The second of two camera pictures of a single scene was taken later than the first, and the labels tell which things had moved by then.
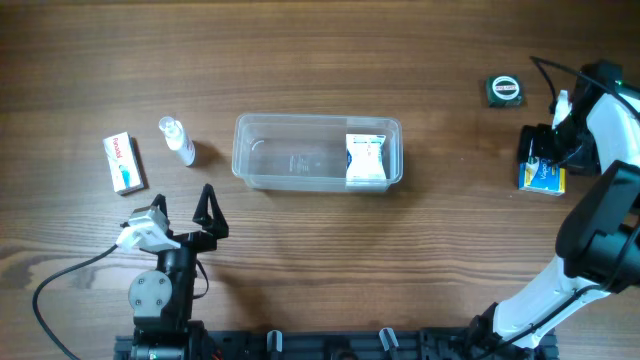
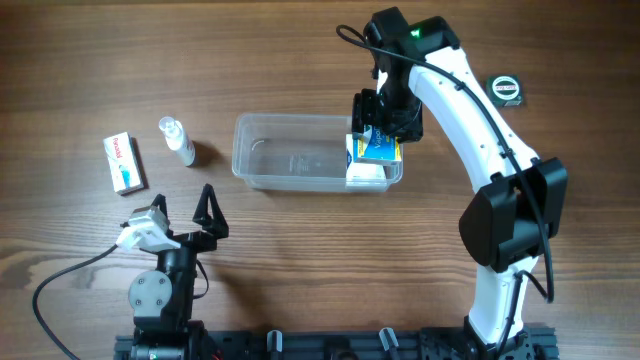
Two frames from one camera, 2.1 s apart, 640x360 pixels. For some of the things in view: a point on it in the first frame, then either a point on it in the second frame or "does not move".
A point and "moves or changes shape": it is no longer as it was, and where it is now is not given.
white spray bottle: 177,140 does not move
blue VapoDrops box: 541,174 moves or changes shape
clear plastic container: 308,152 does not move
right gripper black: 531,145 -> 364,112
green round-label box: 504,90 does not move
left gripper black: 189,240 does not move
